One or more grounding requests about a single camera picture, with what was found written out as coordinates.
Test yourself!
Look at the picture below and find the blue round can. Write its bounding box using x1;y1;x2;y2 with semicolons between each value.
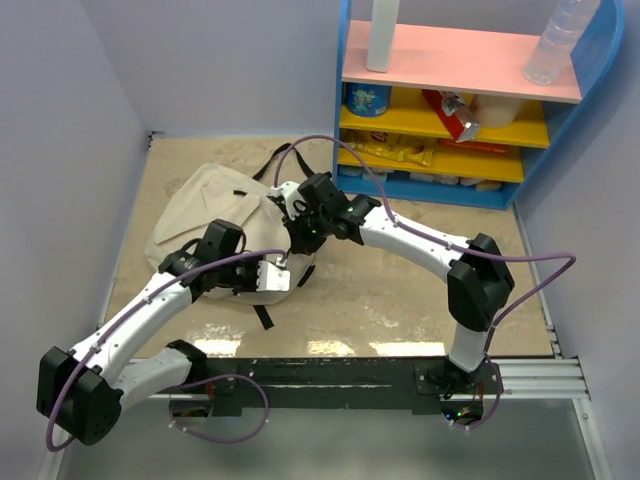
344;82;392;118

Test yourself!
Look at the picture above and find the blue shelf unit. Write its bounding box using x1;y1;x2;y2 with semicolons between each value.
334;1;625;210

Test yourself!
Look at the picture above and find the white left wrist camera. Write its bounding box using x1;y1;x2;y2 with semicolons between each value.
256;260;291;292

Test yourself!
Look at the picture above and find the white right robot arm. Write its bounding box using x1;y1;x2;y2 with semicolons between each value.
270;174;515;393

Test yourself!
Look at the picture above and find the white tall bottle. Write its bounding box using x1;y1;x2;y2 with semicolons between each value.
366;0;400;73

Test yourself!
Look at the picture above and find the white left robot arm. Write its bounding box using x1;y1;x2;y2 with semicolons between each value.
36;220;271;452

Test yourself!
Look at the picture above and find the yellow chips bag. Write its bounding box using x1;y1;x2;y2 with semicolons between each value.
340;129;437;166

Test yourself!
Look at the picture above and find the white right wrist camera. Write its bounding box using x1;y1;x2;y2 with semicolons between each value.
270;181;304;220

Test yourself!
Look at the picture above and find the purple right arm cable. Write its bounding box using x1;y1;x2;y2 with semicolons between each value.
273;134;577;432

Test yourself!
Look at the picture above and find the beige canvas backpack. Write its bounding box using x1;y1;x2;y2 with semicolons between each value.
144;143;315;329

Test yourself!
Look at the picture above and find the aluminium rail frame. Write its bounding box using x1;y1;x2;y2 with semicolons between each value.
41;357;613;479

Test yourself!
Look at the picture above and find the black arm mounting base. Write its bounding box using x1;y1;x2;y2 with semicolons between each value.
161;357;503;418

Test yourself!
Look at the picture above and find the red flat box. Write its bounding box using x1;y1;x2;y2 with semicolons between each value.
437;138;509;155

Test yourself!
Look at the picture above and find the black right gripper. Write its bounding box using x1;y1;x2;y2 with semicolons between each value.
285;200;333;254

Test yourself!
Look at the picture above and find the white cup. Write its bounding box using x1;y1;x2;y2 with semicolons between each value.
471;94;524;128

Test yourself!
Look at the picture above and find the red snack carton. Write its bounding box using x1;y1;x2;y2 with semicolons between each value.
422;89;481;143

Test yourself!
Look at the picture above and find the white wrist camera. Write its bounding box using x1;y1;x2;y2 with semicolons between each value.
256;260;291;292
270;181;304;220

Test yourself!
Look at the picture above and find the clear plastic water bottle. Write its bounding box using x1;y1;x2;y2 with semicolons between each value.
523;0;600;85

